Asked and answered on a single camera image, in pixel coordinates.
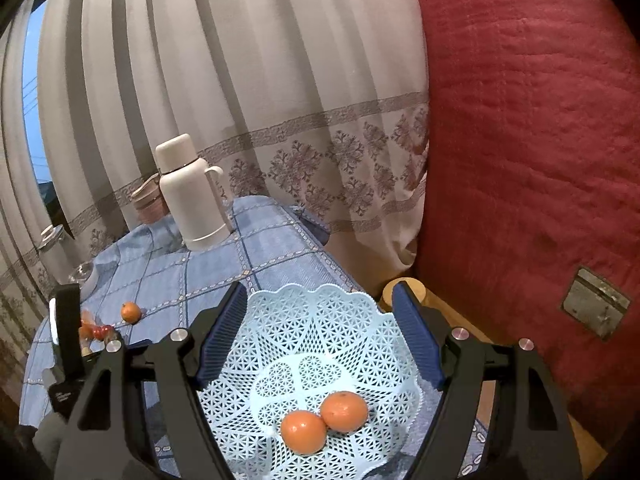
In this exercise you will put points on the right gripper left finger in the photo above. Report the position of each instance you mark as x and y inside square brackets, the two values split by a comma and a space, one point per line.
[106, 436]

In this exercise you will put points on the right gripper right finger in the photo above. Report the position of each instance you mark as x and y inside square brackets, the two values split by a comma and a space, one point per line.
[420, 339]

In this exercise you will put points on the oval orange kumquat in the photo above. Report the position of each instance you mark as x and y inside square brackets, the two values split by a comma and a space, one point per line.
[344, 412]

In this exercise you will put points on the small orange mandarin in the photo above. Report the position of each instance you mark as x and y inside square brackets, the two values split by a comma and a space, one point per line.
[303, 432]

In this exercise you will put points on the light blue lattice basket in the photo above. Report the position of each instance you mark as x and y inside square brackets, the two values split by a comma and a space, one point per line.
[294, 348]

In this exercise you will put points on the red cherry tomato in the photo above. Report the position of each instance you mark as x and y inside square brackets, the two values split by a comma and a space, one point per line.
[98, 333]
[107, 330]

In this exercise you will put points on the plastic bag orange peels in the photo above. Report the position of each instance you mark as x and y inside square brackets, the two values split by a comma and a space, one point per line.
[87, 326]

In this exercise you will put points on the mandarin with stem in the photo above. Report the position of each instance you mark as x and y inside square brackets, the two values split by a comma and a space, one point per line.
[130, 313]

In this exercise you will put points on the glass electric kettle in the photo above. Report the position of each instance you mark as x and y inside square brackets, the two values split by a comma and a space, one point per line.
[65, 261]

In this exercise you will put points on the blue checked tablecloth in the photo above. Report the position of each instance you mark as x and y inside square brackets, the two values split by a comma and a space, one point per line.
[272, 246]

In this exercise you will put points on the pink lidded glass cup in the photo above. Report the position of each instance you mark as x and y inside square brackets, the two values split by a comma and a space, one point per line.
[150, 205]

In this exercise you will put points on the white thermos flask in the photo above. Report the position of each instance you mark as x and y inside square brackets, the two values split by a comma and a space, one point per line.
[190, 189]

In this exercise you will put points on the red quilted bedspread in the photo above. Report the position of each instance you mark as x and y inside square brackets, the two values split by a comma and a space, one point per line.
[533, 173]

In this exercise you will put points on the beige striped curtain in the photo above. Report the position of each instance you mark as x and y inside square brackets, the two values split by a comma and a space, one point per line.
[321, 103]

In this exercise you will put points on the metal wall socket plate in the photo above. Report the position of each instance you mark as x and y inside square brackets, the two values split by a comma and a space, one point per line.
[595, 303]

